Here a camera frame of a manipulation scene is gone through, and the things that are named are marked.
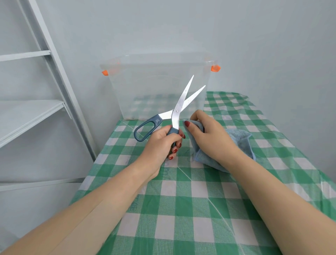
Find person's right hand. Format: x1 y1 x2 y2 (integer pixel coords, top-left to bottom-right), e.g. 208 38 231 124
183 110 246 173

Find person's left hand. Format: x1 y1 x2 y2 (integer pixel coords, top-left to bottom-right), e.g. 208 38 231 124
132 125 186 180

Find blue microfibre cloth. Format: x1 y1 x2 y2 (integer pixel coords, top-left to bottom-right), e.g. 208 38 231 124
182 120 257 173

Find blue handled steel scissors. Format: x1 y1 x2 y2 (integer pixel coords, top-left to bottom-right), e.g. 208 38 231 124
134 75 206 147

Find person's right forearm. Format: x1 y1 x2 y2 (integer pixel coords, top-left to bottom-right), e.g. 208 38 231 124
228 155 336 255

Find person's left forearm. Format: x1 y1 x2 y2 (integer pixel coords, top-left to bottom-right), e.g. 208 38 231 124
0 163 155 255

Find clear plastic storage box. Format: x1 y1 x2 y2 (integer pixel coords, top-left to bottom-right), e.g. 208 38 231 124
99 52 221 121

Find green white checkered tablecloth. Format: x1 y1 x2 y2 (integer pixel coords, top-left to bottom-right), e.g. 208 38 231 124
69 91 336 255

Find white metal shelf rack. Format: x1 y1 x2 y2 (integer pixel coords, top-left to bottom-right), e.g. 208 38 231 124
0 0 97 192

